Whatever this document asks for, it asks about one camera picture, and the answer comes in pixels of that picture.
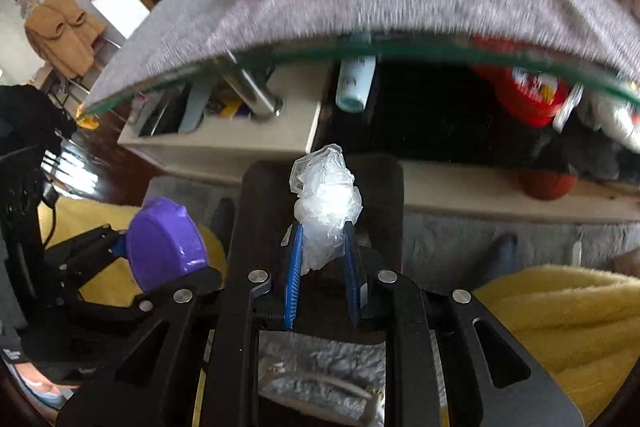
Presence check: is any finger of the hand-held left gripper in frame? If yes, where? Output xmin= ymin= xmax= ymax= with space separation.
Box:
xmin=64 ymin=288 xmax=162 ymax=324
xmin=46 ymin=226 xmax=128 ymax=281

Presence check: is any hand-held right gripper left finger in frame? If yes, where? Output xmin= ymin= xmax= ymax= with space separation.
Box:
xmin=56 ymin=222 xmax=306 ymax=427

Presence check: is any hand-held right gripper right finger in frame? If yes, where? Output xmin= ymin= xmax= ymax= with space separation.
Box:
xmin=344 ymin=226 xmax=584 ymax=427

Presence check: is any clear plastic wrap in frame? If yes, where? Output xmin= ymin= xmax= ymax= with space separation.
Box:
xmin=290 ymin=144 xmax=363 ymax=272

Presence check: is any purple plastic cup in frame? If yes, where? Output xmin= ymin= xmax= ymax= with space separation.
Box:
xmin=124 ymin=197 xmax=209 ymax=294

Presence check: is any person's left forearm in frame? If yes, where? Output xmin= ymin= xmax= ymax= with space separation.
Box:
xmin=10 ymin=357 xmax=68 ymax=410

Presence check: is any white lower table shelf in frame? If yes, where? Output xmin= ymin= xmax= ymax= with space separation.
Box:
xmin=117 ymin=64 xmax=328 ymax=180

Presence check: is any metal table leg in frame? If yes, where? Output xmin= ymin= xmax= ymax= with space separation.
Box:
xmin=222 ymin=51 xmax=286 ymax=120

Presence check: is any white and blue bottle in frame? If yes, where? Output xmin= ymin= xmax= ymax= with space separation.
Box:
xmin=335 ymin=56 xmax=377 ymax=112

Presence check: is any yellow fleece blanket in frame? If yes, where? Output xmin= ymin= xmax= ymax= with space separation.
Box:
xmin=39 ymin=196 xmax=640 ymax=427

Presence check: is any orange ball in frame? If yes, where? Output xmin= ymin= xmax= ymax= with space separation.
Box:
xmin=519 ymin=171 xmax=577 ymax=201

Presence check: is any brown coat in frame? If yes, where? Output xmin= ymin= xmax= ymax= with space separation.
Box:
xmin=24 ymin=0 xmax=107 ymax=81

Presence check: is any red labelled container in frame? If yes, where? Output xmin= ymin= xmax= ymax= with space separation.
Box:
xmin=472 ymin=38 xmax=573 ymax=128

